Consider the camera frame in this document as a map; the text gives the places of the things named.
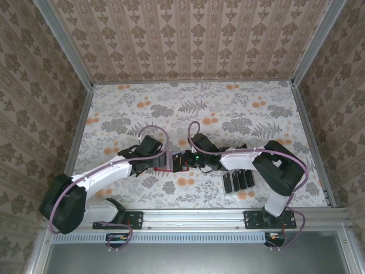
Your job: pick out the grey metal panel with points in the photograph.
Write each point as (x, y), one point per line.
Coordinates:
(199, 259)

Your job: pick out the aluminium frame post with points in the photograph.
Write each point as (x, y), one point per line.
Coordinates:
(317, 42)
(64, 42)

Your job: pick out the thin aluminium edge strip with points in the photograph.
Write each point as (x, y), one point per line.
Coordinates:
(194, 82)

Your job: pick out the aluminium table edge rail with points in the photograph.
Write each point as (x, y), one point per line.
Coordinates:
(312, 142)
(74, 142)

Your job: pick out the clear acrylic card rack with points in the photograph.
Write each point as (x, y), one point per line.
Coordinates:
(228, 195)

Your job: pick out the floral table sheet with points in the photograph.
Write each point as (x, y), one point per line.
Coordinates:
(199, 100)

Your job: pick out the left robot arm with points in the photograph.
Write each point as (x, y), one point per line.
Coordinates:
(108, 174)

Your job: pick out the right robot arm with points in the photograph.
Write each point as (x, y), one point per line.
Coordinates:
(271, 177)

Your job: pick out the red leather card holder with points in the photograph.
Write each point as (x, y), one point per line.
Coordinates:
(162, 169)

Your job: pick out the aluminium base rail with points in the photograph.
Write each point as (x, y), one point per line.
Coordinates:
(194, 218)

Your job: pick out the aluminium lower frame profile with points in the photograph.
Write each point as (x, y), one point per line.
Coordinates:
(346, 254)
(38, 254)

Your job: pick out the black VIP card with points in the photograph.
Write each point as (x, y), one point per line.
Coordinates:
(250, 179)
(235, 182)
(227, 184)
(178, 165)
(242, 181)

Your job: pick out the black controller board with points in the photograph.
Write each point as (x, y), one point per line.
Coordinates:
(275, 238)
(117, 238)

